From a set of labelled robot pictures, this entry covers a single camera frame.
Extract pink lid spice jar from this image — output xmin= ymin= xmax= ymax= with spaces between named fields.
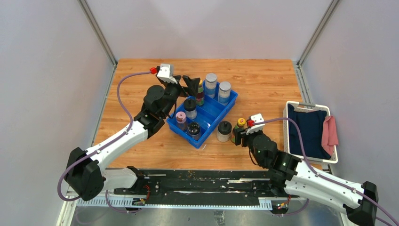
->
xmin=176 ymin=111 xmax=188 ymax=131

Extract pink cloth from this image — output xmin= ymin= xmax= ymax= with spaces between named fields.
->
xmin=321 ymin=116 xmax=339 ymax=157

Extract blue divided plastic bin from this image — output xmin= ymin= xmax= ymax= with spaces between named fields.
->
xmin=166 ymin=82 xmax=238 ymax=148

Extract black cap soy bottle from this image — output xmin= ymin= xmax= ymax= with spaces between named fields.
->
xmin=187 ymin=121 xmax=201 ymax=141

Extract black lid jar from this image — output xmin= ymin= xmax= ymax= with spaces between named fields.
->
xmin=216 ymin=121 xmax=232 ymax=143
xmin=183 ymin=98 xmax=197 ymax=120

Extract silver lid millet jar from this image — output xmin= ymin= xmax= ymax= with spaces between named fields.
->
xmin=218 ymin=81 xmax=231 ymax=106

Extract right aluminium frame post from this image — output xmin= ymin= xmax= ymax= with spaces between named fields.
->
xmin=297 ymin=0 xmax=341 ymax=67

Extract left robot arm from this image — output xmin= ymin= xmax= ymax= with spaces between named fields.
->
xmin=57 ymin=75 xmax=200 ymax=201

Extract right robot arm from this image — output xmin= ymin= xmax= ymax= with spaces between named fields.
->
xmin=233 ymin=128 xmax=378 ymax=226

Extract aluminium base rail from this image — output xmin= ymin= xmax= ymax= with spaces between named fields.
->
xmin=56 ymin=175 xmax=359 ymax=226

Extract silver lid blue label jar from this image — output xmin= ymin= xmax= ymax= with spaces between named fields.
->
xmin=205 ymin=73 xmax=217 ymax=98

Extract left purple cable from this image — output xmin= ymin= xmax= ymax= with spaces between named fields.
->
xmin=57 ymin=66 xmax=158 ymax=214

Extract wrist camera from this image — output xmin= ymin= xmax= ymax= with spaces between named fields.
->
xmin=246 ymin=113 xmax=266 ymax=135
xmin=156 ymin=64 xmax=178 ymax=84

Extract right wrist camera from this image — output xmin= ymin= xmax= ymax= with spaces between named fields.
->
xmin=246 ymin=113 xmax=266 ymax=135

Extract aluminium frame post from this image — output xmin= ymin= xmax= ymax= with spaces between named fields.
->
xmin=77 ymin=0 xmax=118 ymax=67
xmin=297 ymin=0 xmax=341 ymax=67

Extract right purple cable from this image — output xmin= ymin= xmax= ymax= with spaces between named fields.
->
xmin=247 ymin=117 xmax=399 ymax=226

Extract left aluminium frame post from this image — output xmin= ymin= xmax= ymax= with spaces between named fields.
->
xmin=77 ymin=0 xmax=118 ymax=67

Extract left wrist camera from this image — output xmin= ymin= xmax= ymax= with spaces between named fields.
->
xmin=156 ymin=64 xmax=178 ymax=84

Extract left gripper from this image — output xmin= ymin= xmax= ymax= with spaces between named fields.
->
xmin=160 ymin=75 xmax=200 ymax=118

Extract yellow cap sauce bottle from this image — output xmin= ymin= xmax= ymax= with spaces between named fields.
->
xmin=231 ymin=118 xmax=246 ymax=143

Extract red cap sauce bottle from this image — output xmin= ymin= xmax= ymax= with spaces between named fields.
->
xmin=196 ymin=80 xmax=205 ymax=106

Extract purple cable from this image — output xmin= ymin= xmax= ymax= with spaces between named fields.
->
xmin=247 ymin=117 xmax=399 ymax=226
xmin=57 ymin=66 xmax=158 ymax=214

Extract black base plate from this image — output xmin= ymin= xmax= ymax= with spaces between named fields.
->
xmin=113 ymin=169 xmax=288 ymax=208

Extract dark blue cloth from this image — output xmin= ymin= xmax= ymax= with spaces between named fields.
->
xmin=287 ymin=104 xmax=331 ymax=160

